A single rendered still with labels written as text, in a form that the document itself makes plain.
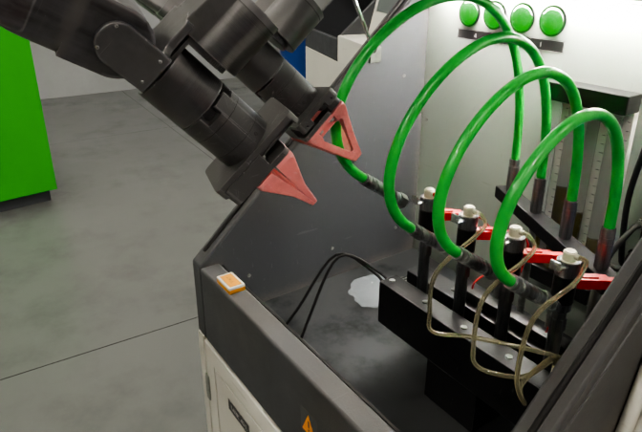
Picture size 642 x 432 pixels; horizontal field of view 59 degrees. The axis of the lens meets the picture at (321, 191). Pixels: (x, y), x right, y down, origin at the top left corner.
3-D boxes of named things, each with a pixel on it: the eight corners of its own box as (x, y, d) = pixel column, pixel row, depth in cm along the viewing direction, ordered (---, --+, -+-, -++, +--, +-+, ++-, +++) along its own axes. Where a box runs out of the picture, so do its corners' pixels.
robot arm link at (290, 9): (212, 54, 77) (181, 18, 69) (268, -9, 78) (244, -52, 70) (273, 100, 73) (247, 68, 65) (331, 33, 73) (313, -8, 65)
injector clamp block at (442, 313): (375, 355, 101) (378, 279, 95) (417, 334, 106) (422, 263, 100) (542, 492, 75) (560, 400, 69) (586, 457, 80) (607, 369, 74)
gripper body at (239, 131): (304, 123, 53) (246, 69, 49) (230, 205, 53) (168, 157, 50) (284, 107, 59) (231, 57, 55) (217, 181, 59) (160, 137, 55)
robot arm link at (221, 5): (74, 16, 49) (83, 48, 43) (164, -85, 48) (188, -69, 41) (179, 99, 57) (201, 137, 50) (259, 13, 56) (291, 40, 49)
